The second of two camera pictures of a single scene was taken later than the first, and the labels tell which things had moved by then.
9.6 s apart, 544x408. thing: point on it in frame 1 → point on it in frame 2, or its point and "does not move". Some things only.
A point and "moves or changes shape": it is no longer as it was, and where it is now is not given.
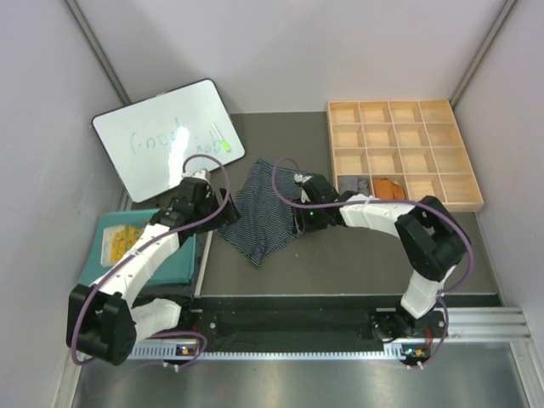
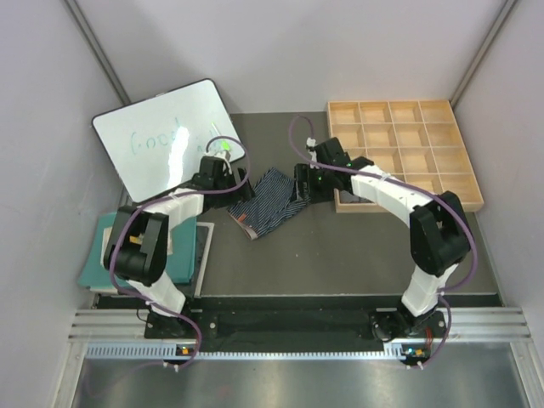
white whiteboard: x=151 y=140 does not move
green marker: x=225 y=144 does not move
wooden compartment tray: x=416 y=142 does not move
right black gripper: x=303 y=223 → x=304 y=173
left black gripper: x=229 y=212 → x=241 y=195
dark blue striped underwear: x=265 y=206 moves or changes shape
